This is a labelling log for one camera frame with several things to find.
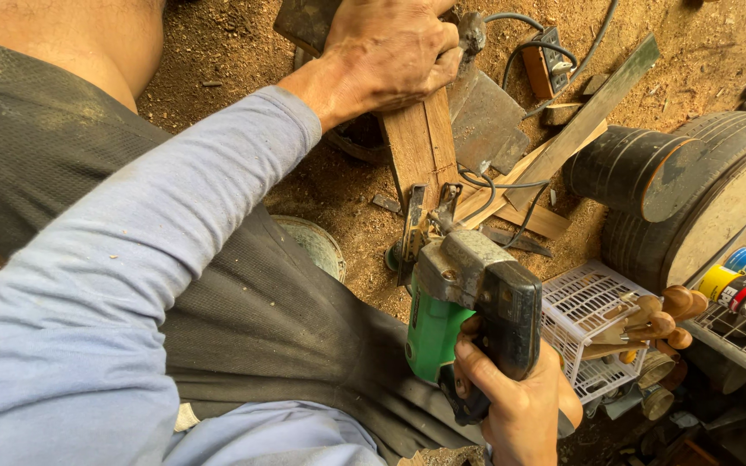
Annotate person's right hand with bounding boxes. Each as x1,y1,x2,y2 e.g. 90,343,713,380
454,314,584,466

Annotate person's left hand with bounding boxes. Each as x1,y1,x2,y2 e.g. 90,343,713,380
279,0,465,133

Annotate brown wooden plank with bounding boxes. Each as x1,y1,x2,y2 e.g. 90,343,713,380
376,86,461,209

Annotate green electric jigsaw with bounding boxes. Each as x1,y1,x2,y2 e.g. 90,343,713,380
385,183,545,428

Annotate dark metal hammer head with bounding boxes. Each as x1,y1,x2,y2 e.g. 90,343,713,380
456,11,488,60

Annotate grey metal plate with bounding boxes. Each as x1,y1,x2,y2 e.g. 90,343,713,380
446,63,531,176

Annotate orange and black power strip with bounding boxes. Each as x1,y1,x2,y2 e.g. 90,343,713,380
521,26,573,100

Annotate dark round rim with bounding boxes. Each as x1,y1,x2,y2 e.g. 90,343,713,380
326,113,392,167

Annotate small wooden block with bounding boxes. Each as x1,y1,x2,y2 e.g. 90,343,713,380
540,101,585,128

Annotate light wooden strip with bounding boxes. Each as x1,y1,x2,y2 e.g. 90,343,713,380
454,120,609,232

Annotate dark flat slab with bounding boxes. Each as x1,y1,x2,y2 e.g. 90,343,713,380
273,0,343,59

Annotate long flat metal ruler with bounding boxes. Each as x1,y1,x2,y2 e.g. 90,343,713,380
506,32,662,212

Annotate short flat wood offcut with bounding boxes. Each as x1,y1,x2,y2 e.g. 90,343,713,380
493,201,572,241

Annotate dark metal blade piece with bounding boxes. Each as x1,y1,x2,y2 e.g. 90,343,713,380
478,224,555,259

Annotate black rubber cylinder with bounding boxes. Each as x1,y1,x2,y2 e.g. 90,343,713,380
563,124,711,224

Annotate grey metal bucket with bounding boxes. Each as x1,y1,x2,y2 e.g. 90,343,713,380
272,215,348,283

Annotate white plastic basket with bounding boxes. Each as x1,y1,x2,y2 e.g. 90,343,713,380
540,259,657,405

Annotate person's dark grey shorts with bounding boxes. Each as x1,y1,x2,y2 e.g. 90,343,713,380
0,32,487,466

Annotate black rubber tyre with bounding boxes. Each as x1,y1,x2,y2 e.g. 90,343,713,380
600,111,746,297

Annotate yellow and black spray can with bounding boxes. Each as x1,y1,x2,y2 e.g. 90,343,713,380
697,263,746,318

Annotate small round metal tin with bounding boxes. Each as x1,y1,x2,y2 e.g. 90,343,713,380
636,349,678,390
640,385,676,422

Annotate person's bare leg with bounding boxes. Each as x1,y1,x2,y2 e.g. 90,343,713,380
0,0,167,116

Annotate grey cable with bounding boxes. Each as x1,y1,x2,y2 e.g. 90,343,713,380
521,0,620,121

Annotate black jigsaw power cable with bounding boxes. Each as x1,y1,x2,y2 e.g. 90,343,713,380
456,164,553,251

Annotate bunch of wooden-handled chisels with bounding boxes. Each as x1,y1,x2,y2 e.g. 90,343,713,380
580,283,711,365

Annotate grey wire rack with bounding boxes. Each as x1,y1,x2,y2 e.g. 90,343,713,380
683,296,746,396

